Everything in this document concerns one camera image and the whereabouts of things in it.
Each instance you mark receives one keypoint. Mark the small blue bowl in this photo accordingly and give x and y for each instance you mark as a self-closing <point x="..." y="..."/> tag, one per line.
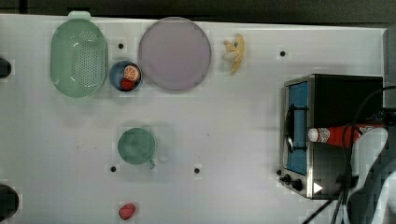
<point x="116" y="75"/>

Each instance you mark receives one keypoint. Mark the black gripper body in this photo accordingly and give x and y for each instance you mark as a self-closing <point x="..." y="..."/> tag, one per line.
<point x="385" y="116"/>

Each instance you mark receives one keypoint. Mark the peeled plush banana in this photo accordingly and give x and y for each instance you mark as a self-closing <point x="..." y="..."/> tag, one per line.
<point x="235" y="52"/>

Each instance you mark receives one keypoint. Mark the green cup with handle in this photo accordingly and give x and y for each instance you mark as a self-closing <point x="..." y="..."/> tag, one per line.
<point x="137" y="146"/>

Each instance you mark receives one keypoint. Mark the orange slice toy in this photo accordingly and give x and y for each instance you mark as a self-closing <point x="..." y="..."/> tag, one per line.
<point x="131" y="72"/>

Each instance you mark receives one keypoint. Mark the green perforated colander basket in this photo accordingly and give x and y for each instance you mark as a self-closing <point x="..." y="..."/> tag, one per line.
<point x="78" y="56"/>

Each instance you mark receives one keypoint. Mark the red plush ketchup bottle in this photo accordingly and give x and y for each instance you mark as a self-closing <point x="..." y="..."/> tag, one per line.
<point x="340" y="136"/>

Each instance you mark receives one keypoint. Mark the lilac round plate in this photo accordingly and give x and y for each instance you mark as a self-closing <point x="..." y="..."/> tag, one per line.
<point x="175" y="54"/>

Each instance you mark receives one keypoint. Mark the red strawberry toy on table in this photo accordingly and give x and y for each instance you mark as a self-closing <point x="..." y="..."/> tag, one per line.
<point x="127" y="211"/>

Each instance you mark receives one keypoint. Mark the black cylinder post lower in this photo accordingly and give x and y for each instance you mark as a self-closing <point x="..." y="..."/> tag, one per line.
<point x="9" y="202"/>

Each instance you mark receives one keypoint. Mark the red strawberry toy in bowl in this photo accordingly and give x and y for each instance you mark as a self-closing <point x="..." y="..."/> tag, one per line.
<point x="126" y="84"/>

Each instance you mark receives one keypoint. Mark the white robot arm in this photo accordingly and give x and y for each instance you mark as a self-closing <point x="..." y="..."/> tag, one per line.
<point x="372" y="200"/>

